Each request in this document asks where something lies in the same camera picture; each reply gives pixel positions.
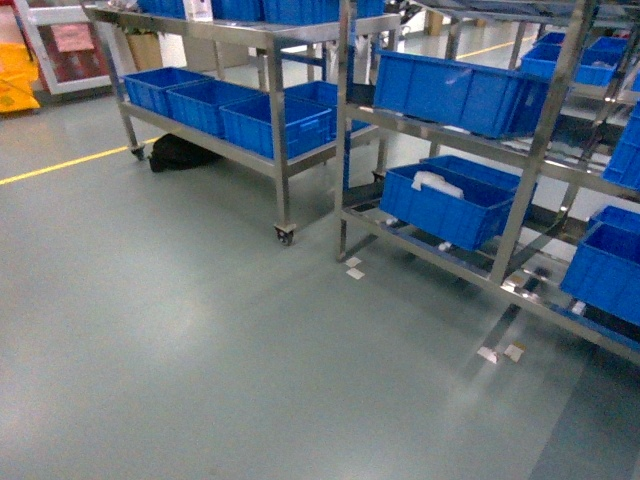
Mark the steel flow rack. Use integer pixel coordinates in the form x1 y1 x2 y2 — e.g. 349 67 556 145
335 1 639 361

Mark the black bag on floor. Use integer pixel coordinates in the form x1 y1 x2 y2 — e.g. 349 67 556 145
149 134 222 173

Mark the large blue crate on rack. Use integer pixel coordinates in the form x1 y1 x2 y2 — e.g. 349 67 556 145
373 51 549 139

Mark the blue crate rack right lower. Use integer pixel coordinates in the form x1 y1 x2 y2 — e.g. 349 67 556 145
560 223 639 326

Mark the blue crate on trolley right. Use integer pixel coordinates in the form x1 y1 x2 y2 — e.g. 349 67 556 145
220 95 335 161

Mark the yellow mop bucket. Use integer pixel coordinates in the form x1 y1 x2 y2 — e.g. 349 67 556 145
1 43 40 114

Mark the blue crate on trolley middle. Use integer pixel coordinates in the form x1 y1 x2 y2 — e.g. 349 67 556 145
167 79 263 138

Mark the steel trolley shelf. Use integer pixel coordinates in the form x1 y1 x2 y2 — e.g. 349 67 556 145
82 0 403 247

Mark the white plastic bag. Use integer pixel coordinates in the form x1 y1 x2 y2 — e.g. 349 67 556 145
411 171 464 199

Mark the blue crate on trolley left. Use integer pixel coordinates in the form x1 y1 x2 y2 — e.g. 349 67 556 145
122 67 213 117

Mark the blue crate with white bag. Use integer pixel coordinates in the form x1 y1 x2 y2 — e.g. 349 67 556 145
379 163 515 251

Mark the blue crate on trolley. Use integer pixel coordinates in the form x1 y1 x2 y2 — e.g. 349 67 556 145
167 79 263 138
220 95 335 161
122 67 213 117

